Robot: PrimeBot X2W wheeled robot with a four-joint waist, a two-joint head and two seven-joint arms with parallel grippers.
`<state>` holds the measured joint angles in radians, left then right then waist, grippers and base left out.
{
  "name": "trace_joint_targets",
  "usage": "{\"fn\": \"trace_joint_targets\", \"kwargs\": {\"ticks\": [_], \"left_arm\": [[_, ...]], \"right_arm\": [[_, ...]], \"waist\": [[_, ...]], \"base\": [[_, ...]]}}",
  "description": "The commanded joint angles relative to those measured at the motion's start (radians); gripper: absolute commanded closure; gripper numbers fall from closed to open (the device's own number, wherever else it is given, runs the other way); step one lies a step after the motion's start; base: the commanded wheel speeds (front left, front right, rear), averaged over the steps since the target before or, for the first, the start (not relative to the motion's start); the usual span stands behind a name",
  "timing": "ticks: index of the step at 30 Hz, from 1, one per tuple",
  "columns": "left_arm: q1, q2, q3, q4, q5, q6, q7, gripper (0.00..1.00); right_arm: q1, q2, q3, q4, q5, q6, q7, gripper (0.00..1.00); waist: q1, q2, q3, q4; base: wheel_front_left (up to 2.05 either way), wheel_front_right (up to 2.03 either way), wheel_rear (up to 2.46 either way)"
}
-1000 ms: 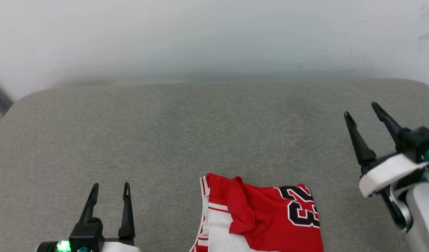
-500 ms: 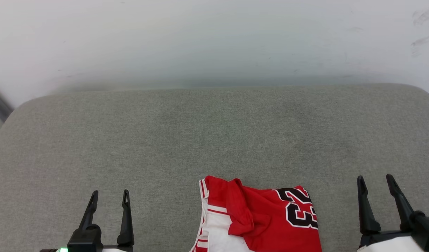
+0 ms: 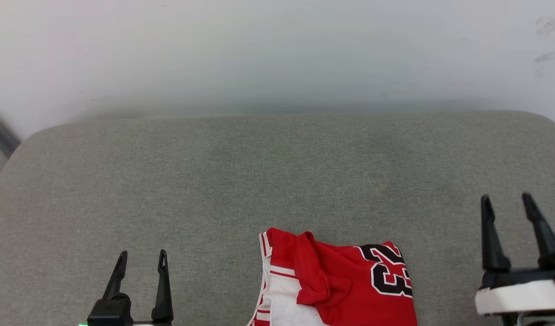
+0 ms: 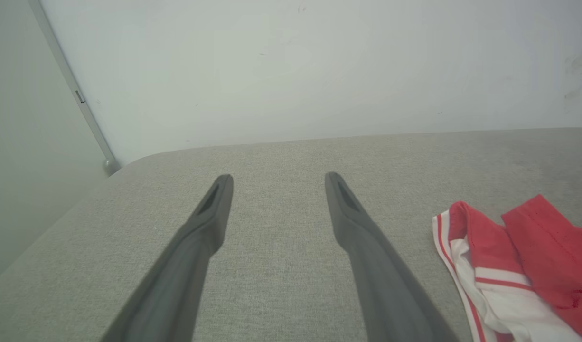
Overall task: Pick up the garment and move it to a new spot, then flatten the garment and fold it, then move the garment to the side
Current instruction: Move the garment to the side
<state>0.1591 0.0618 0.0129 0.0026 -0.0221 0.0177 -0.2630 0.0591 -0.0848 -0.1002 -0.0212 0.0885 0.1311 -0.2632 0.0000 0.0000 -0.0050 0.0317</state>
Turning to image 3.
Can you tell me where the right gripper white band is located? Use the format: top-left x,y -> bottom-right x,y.
474,192 -> 555,326

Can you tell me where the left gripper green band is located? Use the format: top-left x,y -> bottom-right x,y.
77,249 -> 174,326

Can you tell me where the red and white basketball jersey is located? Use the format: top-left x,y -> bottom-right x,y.
247,227 -> 418,326

